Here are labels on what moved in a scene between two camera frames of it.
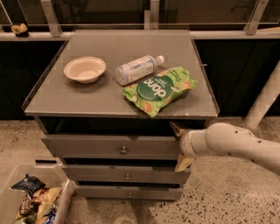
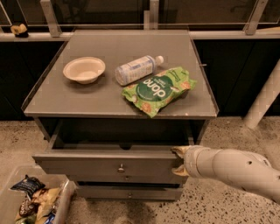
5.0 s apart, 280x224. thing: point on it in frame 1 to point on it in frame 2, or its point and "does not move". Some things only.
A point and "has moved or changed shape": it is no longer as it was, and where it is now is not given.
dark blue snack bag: [30, 185] does not move
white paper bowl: [85, 69] does not move
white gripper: [185, 143] to [192, 161]
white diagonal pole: [265, 101] does not move
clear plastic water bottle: [137, 68] does not move
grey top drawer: [113, 146] has moved or changed shape
